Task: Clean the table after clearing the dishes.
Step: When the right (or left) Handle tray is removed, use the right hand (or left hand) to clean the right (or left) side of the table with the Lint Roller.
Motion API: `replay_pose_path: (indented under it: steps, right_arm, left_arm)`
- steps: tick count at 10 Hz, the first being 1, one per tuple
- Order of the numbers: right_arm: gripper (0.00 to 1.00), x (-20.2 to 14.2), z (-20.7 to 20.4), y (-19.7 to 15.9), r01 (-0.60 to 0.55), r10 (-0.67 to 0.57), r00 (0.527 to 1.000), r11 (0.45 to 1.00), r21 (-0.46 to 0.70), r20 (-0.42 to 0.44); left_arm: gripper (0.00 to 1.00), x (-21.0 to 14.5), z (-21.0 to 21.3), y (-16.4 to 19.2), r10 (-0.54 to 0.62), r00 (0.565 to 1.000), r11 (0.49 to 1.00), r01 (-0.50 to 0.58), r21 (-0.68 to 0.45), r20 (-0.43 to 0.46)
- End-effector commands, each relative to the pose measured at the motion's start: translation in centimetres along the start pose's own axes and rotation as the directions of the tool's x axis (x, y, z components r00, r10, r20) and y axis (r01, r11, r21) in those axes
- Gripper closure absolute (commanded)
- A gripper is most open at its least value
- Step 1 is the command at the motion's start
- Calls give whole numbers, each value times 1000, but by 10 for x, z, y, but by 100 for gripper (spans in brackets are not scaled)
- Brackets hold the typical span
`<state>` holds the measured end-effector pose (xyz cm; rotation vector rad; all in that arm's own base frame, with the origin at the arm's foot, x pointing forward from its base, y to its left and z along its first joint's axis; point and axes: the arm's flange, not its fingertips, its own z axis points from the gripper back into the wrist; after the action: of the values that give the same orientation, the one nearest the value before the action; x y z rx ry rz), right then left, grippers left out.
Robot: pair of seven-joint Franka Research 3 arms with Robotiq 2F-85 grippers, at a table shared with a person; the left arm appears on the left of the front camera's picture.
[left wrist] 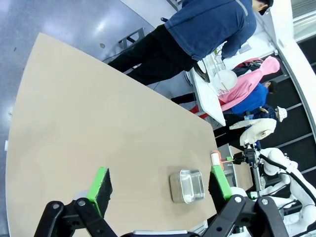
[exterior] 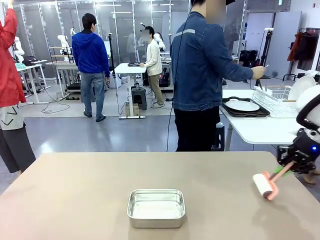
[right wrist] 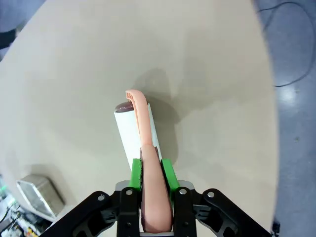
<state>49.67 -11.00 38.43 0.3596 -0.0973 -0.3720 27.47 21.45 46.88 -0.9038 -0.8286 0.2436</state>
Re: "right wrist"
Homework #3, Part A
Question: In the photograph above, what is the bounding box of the clear plastic container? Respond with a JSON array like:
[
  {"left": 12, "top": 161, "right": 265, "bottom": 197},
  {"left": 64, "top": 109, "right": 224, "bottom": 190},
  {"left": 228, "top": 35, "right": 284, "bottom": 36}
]
[{"left": 16, "top": 173, "right": 66, "bottom": 219}]

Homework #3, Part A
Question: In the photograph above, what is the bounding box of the black floor cable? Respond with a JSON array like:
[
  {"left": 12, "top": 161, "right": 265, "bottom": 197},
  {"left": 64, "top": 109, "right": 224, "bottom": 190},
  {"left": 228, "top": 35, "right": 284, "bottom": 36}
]
[{"left": 256, "top": 0, "right": 316, "bottom": 88}]

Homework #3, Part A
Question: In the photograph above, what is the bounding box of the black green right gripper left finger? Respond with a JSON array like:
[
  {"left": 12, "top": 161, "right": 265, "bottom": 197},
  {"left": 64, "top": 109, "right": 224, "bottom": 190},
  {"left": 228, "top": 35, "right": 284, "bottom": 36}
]
[{"left": 43, "top": 158, "right": 144, "bottom": 237}]

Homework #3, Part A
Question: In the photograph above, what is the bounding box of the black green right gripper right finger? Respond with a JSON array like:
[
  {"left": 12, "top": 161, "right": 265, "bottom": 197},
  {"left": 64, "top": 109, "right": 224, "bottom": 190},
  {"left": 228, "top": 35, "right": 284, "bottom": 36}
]
[{"left": 160, "top": 158, "right": 272, "bottom": 237}]

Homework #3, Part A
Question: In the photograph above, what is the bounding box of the dark object on floor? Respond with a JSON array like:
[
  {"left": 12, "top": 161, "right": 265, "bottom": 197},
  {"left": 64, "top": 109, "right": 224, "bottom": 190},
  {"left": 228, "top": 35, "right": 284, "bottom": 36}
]
[{"left": 0, "top": 28, "right": 20, "bottom": 50}]

